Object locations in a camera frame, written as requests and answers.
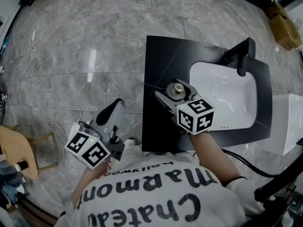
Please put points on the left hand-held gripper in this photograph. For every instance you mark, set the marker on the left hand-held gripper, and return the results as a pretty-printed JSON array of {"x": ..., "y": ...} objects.
[{"x": 87, "y": 150}]

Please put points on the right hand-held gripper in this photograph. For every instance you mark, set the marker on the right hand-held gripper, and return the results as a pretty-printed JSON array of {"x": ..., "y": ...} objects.
[{"x": 196, "y": 117}]

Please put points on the clear glass jar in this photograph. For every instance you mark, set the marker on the clear glass jar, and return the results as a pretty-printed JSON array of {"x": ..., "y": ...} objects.
[{"x": 177, "y": 89}]

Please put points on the person's left forearm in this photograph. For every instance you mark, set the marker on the person's left forearm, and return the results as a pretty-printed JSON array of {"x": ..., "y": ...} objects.
[{"x": 87, "y": 183}]

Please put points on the person's right forearm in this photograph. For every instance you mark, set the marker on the person's right forearm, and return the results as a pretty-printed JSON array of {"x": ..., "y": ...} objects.
[{"x": 208, "y": 155}]

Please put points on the black sink countertop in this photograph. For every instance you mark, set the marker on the black sink countertop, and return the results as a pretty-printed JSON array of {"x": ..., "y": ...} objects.
[{"x": 161, "y": 63}]

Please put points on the white sink basin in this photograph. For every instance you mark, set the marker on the white sink basin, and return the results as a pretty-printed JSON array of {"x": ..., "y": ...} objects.
[{"x": 232, "y": 103}]

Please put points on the black faucet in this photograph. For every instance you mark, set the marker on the black faucet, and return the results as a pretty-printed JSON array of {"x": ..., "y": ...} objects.
[{"x": 243, "y": 55}]

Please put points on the person's white shoe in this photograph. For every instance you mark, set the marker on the person's white shoe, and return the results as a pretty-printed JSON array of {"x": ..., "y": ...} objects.
[{"x": 131, "y": 142}]

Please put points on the large white power strip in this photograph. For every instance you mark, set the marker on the large white power strip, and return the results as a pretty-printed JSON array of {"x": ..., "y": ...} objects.
[{"x": 74, "y": 129}]

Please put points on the white printed shirt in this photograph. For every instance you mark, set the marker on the white printed shirt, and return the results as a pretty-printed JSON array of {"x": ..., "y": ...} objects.
[{"x": 165, "y": 197}]

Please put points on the wooden stool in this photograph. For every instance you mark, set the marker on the wooden stool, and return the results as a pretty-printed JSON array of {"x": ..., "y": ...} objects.
[{"x": 16, "y": 145}]

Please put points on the white freestanding bathtub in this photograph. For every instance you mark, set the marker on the white freestanding bathtub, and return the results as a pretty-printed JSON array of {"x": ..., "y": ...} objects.
[{"x": 286, "y": 126}]

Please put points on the small white power strip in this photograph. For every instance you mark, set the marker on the small white power strip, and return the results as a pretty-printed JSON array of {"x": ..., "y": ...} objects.
[{"x": 33, "y": 34}]

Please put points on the large cardboard box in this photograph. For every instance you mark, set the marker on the large cardboard box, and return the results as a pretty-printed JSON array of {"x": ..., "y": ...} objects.
[{"x": 285, "y": 32}]

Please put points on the small cardboard box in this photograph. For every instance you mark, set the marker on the small cardboard box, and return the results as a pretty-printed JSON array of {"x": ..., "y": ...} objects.
[{"x": 274, "y": 11}]

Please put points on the black metal rack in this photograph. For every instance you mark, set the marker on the black metal rack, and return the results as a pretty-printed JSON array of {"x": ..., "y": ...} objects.
[{"x": 279, "y": 190}]

